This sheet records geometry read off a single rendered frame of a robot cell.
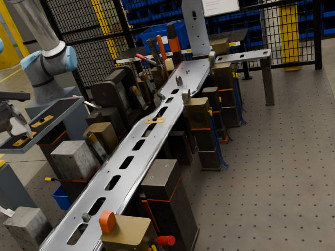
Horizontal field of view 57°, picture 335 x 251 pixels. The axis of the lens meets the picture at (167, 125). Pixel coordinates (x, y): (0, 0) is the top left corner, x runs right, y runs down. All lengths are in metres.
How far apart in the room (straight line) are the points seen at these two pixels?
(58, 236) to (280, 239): 0.69
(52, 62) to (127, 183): 0.79
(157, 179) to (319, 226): 0.56
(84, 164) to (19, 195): 0.24
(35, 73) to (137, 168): 0.80
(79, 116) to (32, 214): 0.84
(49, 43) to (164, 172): 0.87
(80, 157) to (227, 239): 0.58
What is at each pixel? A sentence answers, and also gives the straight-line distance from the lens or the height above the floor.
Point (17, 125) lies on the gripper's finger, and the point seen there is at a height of 1.23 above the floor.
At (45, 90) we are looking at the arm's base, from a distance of 1.66.
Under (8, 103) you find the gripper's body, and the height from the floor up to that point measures 1.31.
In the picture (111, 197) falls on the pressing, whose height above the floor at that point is 1.00.
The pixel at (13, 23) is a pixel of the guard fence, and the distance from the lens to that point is 4.40.
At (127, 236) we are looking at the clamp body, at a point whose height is 1.06.
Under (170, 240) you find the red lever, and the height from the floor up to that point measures 1.07.
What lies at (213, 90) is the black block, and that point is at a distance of 1.44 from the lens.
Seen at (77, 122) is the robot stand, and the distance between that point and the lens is 1.71.
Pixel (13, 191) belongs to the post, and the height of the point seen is 1.06.
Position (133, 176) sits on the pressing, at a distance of 1.03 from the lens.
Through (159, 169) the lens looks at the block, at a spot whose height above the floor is 1.03.
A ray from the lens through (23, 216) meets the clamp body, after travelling 1.01.
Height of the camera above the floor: 1.60
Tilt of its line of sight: 29 degrees down
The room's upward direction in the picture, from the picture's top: 18 degrees counter-clockwise
